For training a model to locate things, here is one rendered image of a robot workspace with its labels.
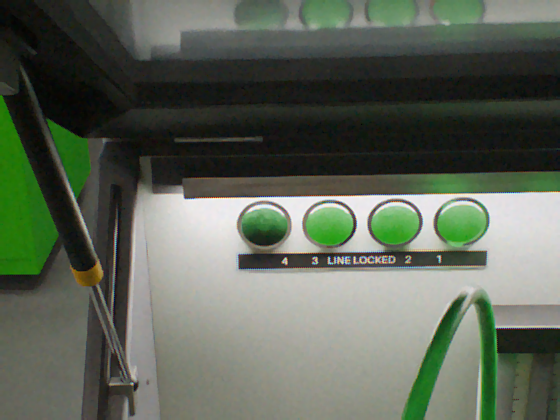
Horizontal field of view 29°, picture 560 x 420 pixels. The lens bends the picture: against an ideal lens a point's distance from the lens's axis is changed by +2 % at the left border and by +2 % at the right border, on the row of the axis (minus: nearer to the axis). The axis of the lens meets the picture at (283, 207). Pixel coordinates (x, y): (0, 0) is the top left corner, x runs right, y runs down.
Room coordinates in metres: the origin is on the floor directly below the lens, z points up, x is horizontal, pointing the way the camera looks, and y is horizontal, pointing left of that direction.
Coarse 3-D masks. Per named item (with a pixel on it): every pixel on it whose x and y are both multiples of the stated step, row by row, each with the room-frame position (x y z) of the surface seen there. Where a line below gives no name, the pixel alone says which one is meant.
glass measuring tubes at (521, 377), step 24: (504, 312) 0.84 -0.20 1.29; (528, 312) 0.84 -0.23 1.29; (552, 312) 0.84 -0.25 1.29; (504, 336) 0.82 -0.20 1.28; (528, 336) 0.82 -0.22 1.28; (552, 336) 0.82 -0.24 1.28; (504, 360) 0.82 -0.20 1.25; (528, 360) 0.84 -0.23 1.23; (552, 360) 0.82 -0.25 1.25; (480, 384) 0.85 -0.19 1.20; (504, 384) 0.82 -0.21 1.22; (528, 384) 0.84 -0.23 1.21; (552, 384) 0.84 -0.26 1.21; (504, 408) 0.82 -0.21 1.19; (528, 408) 0.84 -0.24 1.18; (552, 408) 0.84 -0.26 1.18
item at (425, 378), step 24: (480, 288) 0.68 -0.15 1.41; (456, 312) 0.62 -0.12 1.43; (480, 312) 0.72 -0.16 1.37; (432, 336) 0.59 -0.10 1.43; (480, 336) 0.75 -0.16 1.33; (432, 360) 0.57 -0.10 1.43; (480, 360) 0.76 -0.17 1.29; (432, 384) 0.56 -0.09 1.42; (408, 408) 0.54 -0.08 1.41; (480, 408) 0.77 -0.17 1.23
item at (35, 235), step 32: (0, 96) 2.98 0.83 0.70; (0, 128) 2.98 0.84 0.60; (0, 160) 2.98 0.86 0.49; (64, 160) 3.43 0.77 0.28; (0, 192) 2.99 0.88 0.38; (32, 192) 3.03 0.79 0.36; (0, 224) 2.99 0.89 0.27; (32, 224) 2.99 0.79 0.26; (0, 256) 2.99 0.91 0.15; (32, 256) 2.99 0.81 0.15; (0, 288) 3.03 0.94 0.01; (32, 288) 3.03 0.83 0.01
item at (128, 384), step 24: (24, 72) 0.56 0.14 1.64; (24, 96) 0.56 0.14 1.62; (24, 120) 0.56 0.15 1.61; (24, 144) 0.58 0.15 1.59; (48, 144) 0.58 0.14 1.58; (48, 168) 0.58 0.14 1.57; (48, 192) 0.59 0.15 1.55; (72, 192) 0.61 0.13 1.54; (72, 216) 0.61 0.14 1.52; (72, 240) 0.61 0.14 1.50; (72, 264) 0.63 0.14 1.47; (96, 264) 0.64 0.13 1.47; (96, 288) 0.65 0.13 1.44; (120, 360) 0.69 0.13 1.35; (120, 384) 0.71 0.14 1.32
